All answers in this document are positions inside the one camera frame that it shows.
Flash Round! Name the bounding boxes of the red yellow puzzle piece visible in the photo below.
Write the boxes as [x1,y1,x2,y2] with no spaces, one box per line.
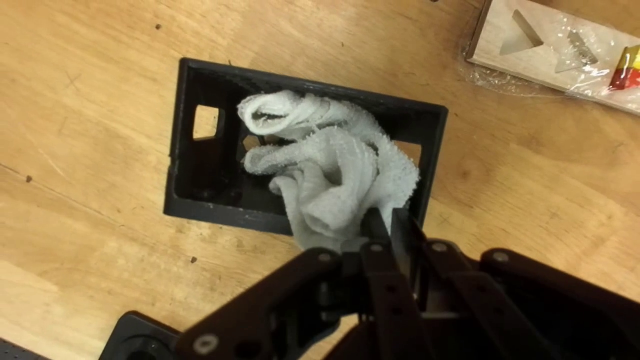
[606,43,640,94]

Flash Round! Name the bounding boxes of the white towel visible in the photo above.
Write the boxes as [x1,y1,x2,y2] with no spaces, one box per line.
[235,88,423,255]

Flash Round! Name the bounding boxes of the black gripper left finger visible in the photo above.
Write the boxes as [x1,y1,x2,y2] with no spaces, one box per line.
[173,205,432,360]

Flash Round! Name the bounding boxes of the black perforated box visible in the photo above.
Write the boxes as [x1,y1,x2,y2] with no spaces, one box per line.
[161,55,449,235]

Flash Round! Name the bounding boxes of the wooden puzzle board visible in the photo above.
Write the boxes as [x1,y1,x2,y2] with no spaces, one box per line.
[462,0,640,117]

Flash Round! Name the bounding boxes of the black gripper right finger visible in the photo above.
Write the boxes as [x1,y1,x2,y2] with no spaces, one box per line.
[390,205,640,360]

